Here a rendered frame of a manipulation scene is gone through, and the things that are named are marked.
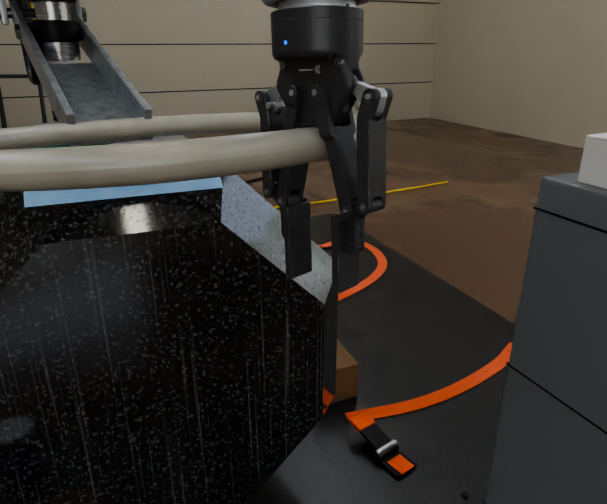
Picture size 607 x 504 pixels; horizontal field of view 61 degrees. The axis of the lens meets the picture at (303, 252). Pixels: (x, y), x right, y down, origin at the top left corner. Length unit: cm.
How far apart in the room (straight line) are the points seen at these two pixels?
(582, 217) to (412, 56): 677
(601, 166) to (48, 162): 83
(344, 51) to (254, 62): 617
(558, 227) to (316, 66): 67
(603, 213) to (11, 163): 83
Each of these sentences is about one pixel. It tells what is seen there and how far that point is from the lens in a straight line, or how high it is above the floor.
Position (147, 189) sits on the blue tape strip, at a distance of 91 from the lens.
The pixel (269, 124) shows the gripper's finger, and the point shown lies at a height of 95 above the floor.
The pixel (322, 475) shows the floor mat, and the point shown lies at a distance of 141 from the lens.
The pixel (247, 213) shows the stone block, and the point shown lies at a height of 74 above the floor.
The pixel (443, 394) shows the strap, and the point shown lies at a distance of 170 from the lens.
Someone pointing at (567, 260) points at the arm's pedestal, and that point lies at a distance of 102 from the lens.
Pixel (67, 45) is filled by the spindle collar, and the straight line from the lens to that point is 122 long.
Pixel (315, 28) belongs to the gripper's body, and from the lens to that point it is 42.
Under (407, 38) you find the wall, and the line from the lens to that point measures 760.
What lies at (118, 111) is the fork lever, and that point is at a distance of 94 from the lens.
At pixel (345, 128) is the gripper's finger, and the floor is 96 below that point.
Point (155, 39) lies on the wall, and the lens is 630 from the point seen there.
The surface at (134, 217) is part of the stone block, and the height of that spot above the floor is 76.
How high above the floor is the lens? 102
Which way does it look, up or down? 22 degrees down
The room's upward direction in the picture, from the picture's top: straight up
